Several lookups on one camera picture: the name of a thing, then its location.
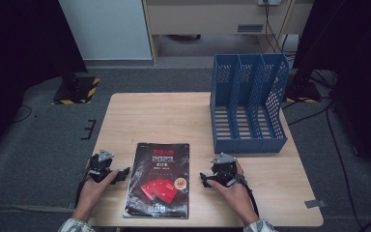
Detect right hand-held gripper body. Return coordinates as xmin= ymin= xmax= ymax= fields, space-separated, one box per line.
xmin=210 ymin=153 xmax=240 ymax=189

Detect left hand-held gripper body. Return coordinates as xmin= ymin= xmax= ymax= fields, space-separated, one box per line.
xmin=86 ymin=148 xmax=116 ymax=185

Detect black magazine with red print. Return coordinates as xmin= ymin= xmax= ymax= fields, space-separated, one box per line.
xmin=123 ymin=142 xmax=190 ymax=219

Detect blue plastic file rack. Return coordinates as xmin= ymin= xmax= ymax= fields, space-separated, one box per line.
xmin=210 ymin=53 xmax=290 ymax=155

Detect person's left hand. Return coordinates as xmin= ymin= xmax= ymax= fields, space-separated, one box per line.
xmin=72 ymin=169 xmax=120 ymax=220

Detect person's right hand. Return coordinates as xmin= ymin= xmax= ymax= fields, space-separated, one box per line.
xmin=206 ymin=160 xmax=259 ymax=226

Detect black stand base yellow stripes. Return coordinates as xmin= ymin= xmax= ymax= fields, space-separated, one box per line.
xmin=284 ymin=54 xmax=323 ymax=104
xmin=52 ymin=47 xmax=100 ymax=105

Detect grey tape strip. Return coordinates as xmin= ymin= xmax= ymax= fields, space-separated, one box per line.
xmin=303 ymin=199 xmax=327 ymax=209

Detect dark curtain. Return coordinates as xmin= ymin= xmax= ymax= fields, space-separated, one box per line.
xmin=0 ymin=0 xmax=89 ymax=168
xmin=292 ymin=0 xmax=371 ymax=177

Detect white panel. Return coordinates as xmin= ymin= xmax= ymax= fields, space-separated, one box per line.
xmin=58 ymin=0 xmax=153 ymax=62

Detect beige wooden cabinet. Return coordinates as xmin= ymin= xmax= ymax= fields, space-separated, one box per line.
xmin=141 ymin=0 xmax=315 ymax=67

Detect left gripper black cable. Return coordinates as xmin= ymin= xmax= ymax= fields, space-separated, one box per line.
xmin=74 ymin=167 xmax=93 ymax=209

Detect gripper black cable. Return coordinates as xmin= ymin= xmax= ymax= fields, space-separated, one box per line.
xmin=236 ymin=175 xmax=261 ymax=218
xmin=74 ymin=167 xmax=93 ymax=209

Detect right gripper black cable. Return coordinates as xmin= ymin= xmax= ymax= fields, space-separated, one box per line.
xmin=236 ymin=175 xmax=261 ymax=218

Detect thin black floor cable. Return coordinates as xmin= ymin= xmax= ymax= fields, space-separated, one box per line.
xmin=13 ymin=104 xmax=33 ymax=124

